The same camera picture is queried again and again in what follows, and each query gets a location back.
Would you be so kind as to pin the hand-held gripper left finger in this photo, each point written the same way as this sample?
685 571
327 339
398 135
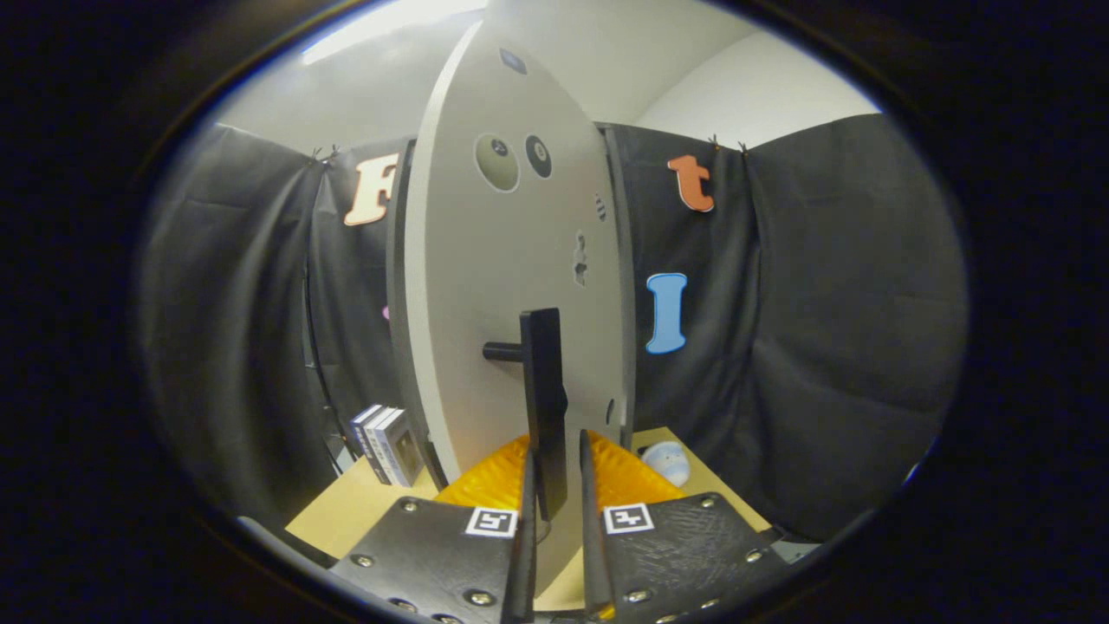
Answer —
522 572

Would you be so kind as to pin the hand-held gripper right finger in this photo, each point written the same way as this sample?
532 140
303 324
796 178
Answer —
593 563

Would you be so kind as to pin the white cabinet door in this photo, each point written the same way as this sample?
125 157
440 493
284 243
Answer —
485 260

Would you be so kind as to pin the small white blue object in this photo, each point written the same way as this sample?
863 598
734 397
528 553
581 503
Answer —
667 464

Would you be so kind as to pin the grey cabinet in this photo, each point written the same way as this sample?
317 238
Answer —
620 303

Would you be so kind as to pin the black backdrop cloth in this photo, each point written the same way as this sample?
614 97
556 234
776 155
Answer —
823 303

